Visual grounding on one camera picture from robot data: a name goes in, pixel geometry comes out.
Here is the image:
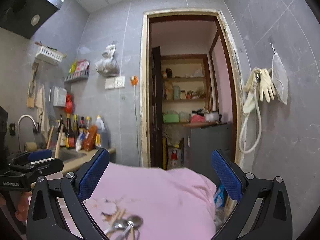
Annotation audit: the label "grey wall shelf basket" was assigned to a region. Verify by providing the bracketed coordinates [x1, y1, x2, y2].
[64, 69, 89, 83]

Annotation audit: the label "white wall box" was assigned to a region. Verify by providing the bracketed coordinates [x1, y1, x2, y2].
[53, 87, 67, 107]

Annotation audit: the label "steel spoon large bowl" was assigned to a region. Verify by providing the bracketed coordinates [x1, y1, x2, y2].
[115, 215, 143, 240]

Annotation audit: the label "orange snack bag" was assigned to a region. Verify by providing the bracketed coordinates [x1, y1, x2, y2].
[82, 125, 98, 151]

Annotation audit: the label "person's left hand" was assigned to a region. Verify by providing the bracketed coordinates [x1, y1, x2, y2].
[12, 191, 32, 222]

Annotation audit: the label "long bamboo chopstick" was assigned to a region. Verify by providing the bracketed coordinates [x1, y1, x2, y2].
[54, 125, 63, 158]

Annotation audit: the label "white wall rack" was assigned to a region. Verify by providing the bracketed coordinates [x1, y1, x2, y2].
[35, 41, 67, 66]

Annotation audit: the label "hanging beige towel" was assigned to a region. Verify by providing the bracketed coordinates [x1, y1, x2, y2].
[35, 84, 50, 142]

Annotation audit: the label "black range hood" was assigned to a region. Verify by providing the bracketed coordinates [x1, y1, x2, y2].
[1, 0, 64, 39]

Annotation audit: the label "dark soy sauce bottle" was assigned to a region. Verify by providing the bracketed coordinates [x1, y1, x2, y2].
[57, 115, 66, 147]

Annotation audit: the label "green box on shelf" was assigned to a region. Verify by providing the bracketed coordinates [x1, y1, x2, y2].
[163, 114, 180, 124]

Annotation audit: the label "steel spoon small bowl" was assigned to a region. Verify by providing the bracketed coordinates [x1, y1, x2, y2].
[103, 219, 128, 236]

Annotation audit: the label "hanging bag of garlic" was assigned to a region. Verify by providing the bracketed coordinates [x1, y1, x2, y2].
[95, 42, 120, 77]

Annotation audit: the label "cream rubber gloves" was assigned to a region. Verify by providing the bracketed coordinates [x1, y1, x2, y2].
[242, 68, 276, 114]

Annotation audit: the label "grey cabinet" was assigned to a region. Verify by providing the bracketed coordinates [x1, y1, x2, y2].
[184, 124, 233, 184]

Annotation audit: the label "brown wooden chopstick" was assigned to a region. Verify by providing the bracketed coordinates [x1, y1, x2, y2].
[46, 125, 54, 149]

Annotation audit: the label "chrome sink faucet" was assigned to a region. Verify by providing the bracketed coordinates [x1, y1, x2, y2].
[17, 114, 40, 152]

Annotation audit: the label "red label sauce bottle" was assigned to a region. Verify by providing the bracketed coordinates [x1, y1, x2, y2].
[66, 113, 75, 149]

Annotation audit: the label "orange wall hook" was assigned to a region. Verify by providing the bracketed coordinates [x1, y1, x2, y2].
[130, 76, 138, 86]

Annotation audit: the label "pink floral cloth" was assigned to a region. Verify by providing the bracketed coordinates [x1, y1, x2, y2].
[57, 161, 218, 240]

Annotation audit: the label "red plastic bag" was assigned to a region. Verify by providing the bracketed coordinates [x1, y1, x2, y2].
[65, 94, 73, 114]

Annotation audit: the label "white wall switch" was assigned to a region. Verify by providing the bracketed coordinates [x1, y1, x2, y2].
[105, 76, 125, 89]

